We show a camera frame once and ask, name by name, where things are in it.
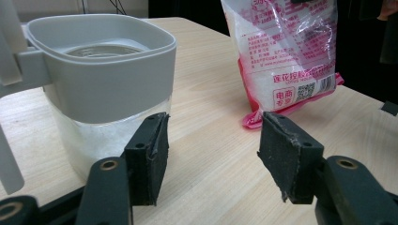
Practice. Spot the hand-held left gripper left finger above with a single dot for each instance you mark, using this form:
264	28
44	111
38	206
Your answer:
147	162

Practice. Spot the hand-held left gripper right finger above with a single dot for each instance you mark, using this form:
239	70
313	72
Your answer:
289	162

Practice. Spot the clear jar with grey lid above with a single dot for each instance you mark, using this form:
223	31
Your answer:
109	90

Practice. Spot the pink and white powder bag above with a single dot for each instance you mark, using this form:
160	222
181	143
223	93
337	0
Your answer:
281	62

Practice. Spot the black table edge bracket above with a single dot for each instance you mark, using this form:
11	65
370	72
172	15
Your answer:
390	108

